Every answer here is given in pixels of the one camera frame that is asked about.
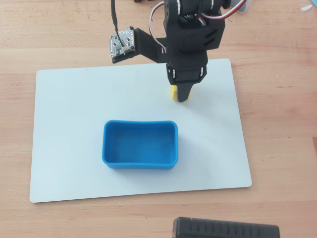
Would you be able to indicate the grey blue object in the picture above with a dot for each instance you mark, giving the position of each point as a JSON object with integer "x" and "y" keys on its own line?
{"x": 245, "y": 6}

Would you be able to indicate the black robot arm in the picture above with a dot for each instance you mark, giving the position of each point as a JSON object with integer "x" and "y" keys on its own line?
{"x": 195, "y": 7}

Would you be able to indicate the small white scrap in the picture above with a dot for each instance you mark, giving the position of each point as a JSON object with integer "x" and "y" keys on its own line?
{"x": 306, "y": 7}

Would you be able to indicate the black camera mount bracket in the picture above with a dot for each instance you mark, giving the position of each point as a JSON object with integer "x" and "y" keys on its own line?
{"x": 148, "y": 47}

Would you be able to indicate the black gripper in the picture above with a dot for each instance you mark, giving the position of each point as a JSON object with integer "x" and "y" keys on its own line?
{"x": 186, "y": 76}

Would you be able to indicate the small camera circuit board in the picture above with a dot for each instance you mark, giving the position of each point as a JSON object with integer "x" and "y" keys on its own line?
{"x": 122, "y": 42}

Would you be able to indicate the black ribbed device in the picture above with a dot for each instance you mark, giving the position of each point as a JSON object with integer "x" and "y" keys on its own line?
{"x": 223, "y": 228}

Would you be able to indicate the white rectangular board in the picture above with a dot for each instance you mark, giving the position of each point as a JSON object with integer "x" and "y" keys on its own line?
{"x": 74, "y": 124}

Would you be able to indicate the blue rectangular bin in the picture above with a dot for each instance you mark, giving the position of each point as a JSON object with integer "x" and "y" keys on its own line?
{"x": 141, "y": 148}

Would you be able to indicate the yellow cube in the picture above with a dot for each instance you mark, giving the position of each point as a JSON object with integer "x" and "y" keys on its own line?
{"x": 174, "y": 93}

